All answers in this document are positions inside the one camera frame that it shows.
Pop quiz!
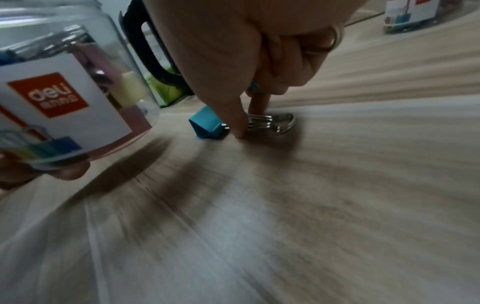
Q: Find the small clear plastic jar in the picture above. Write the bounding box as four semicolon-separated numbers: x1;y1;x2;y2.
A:
382;0;466;35

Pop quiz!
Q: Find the person's left hand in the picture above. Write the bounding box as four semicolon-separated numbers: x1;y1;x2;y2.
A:
0;153;92;191

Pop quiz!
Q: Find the green tissue pack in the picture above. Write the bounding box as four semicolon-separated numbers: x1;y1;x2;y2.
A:
146;66;189;108

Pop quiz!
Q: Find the person's right hand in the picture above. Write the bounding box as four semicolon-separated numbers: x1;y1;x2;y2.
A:
144;0;371;140

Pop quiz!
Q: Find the large clear plastic jar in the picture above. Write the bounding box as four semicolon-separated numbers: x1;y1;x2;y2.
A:
0;0;162;171

